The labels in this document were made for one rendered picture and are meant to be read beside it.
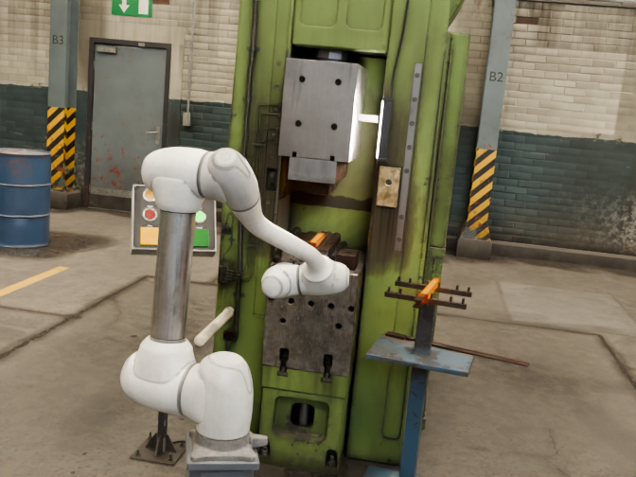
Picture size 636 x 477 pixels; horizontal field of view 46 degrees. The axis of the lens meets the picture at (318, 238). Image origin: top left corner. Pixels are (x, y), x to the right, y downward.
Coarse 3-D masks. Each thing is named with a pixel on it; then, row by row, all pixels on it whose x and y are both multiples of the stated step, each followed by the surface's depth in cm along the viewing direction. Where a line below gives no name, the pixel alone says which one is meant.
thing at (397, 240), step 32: (416, 0) 309; (448, 0) 308; (416, 32) 311; (416, 64) 313; (384, 96) 317; (416, 96) 315; (416, 128) 318; (416, 160) 320; (416, 192) 322; (384, 224) 326; (416, 224) 325; (384, 256) 328; (416, 256) 327; (384, 288) 331; (384, 320) 333; (416, 320) 332; (384, 384) 338; (352, 416) 343; (384, 416) 341; (352, 448) 345; (384, 448) 343
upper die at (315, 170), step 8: (296, 160) 313; (304, 160) 313; (312, 160) 312; (320, 160) 312; (296, 168) 314; (304, 168) 313; (312, 168) 313; (320, 168) 312; (328, 168) 312; (336, 168) 312; (344, 168) 343; (288, 176) 315; (296, 176) 314; (304, 176) 314; (312, 176) 313; (320, 176) 313; (328, 176) 312; (336, 176) 315; (344, 176) 347
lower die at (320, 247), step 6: (300, 234) 355; (306, 234) 351; (312, 234) 352; (330, 234) 356; (306, 240) 334; (324, 240) 337; (318, 246) 321; (324, 246) 324; (330, 246) 325; (282, 252) 321; (324, 252) 318; (330, 252) 326; (282, 258) 321; (288, 258) 321
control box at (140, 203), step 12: (132, 192) 307; (144, 192) 308; (132, 204) 306; (144, 204) 307; (204, 204) 314; (132, 216) 304; (144, 216) 305; (156, 216) 306; (204, 216) 312; (132, 228) 302; (204, 228) 311; (132, 240) 301; (216, 240) 311; (132, 252) 303; (144, 252) 304; (156, 252) 305; (204, 252) 309
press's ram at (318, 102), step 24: (288, 72) 308; (312, 72) 306; (336, 72) 305; (360, 72) 313; (288, 96) 309; (312, 96) 308; (336, 96) 306; (360, 96) 324; (288, 120) 311; (312, 120) 310; (336, 120) 308; (360, 120) 325; (288, 144) 313; (312, 144) 311; (336, 144) 310; (360, 144) 348
